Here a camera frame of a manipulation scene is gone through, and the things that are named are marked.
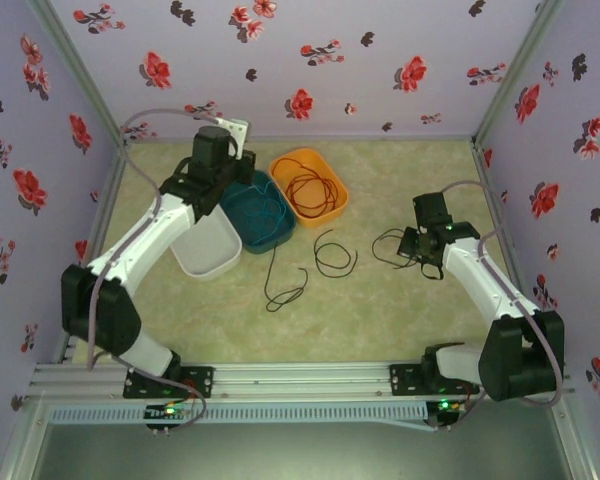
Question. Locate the orange plastic bin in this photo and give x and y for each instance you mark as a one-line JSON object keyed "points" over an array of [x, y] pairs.
{"points": [[325, 220]]}

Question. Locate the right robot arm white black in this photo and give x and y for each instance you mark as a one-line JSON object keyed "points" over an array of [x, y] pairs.
{"points": [[490, 280]]}

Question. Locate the aluminium mounting rail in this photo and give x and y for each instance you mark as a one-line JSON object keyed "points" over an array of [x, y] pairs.
{"points": [[300, 380]]}

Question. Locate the small circuit board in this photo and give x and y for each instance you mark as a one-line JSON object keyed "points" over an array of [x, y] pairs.
{"points": [[445, 407], [167, 412]]}

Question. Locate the aluminium table side rail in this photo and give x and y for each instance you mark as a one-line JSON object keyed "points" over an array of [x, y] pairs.
{"points": [[107, 200], [482, 165]]}

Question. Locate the aluminium frame post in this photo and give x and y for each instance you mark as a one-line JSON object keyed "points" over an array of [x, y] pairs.
{"points": [[515, 70], [80, 75]]}

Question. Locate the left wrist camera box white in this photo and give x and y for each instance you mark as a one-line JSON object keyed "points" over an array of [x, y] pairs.
{"points": [[235, 132]]}

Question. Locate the aluminium lower frame bar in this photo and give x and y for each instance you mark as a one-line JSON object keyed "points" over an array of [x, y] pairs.
{"points": [[575, 445], [22, 440]]}

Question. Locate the teal plastic bin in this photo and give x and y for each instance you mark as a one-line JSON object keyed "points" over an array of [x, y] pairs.
{"points": [[267, 246]]}

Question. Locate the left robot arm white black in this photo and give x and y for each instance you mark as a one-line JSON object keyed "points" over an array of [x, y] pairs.
{"points": [[140, 240]]}

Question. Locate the white plastic bin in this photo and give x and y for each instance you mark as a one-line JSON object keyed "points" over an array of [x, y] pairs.
{"points": [[215, 250]]}

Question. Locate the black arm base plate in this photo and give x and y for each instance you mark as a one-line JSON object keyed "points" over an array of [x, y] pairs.
{"points": [[200, 382], [405, 380]]}

